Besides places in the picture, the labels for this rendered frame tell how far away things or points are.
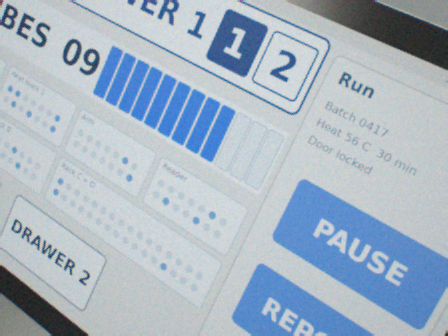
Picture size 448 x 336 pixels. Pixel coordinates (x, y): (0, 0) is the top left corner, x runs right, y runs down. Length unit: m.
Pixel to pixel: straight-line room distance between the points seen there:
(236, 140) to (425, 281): 0.14
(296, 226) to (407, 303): 0.07
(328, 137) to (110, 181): 0.16
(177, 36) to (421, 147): 0.17
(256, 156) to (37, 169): 0.18
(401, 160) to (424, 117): 0.03
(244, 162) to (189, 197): 0.05
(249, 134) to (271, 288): 0.10
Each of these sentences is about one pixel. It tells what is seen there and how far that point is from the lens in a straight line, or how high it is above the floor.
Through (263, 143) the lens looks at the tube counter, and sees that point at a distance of 0.35.
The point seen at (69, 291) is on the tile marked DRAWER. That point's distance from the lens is 0.44.
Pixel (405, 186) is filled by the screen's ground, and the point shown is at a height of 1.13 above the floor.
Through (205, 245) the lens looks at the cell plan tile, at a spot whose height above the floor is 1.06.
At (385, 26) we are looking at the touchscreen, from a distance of 0.34.
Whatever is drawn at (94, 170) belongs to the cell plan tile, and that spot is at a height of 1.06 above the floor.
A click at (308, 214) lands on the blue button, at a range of 0.34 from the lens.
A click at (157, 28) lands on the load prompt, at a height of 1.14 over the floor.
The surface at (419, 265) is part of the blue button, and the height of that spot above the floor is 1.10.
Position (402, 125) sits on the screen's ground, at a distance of 0.33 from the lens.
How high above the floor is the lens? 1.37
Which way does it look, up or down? 46 degrees down
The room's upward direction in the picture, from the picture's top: 5 degrees clockwise
